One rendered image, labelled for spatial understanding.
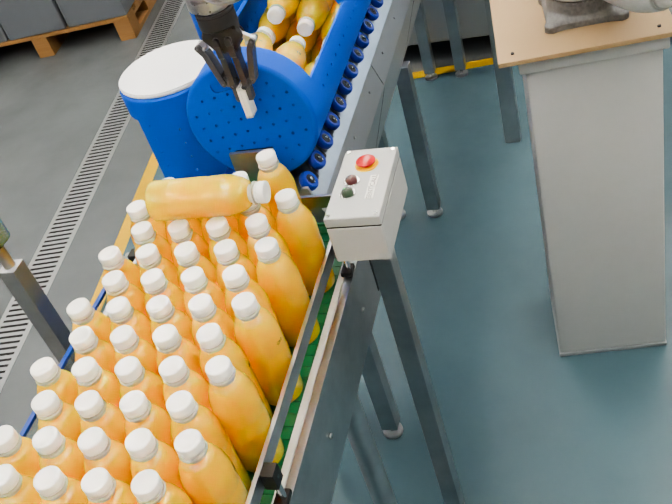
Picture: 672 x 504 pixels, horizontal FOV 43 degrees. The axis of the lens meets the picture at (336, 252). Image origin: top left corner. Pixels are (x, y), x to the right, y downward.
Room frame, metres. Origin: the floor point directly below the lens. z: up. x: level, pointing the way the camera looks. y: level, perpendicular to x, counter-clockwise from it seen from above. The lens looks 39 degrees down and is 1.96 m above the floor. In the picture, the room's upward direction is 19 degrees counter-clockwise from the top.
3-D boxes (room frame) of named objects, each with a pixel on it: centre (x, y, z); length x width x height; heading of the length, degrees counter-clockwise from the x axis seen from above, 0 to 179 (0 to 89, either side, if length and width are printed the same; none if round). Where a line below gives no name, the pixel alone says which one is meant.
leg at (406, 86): (2.48, -0.39, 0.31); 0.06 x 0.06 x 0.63; 66
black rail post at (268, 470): (0.80, 0.19, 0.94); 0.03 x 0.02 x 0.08; 156
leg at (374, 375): (1.58, 0.01, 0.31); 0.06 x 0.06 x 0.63; 66
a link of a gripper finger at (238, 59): (1.55, 0.06, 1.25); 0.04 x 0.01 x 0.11; 156
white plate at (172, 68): (2.11, 0.26, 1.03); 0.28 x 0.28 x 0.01
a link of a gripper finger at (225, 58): (1.56, 0.08, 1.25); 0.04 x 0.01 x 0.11; 156
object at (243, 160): (1.55, 0.10, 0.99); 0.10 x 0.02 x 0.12; 66
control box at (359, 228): (1.24, -0.08, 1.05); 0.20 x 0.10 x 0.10; 156
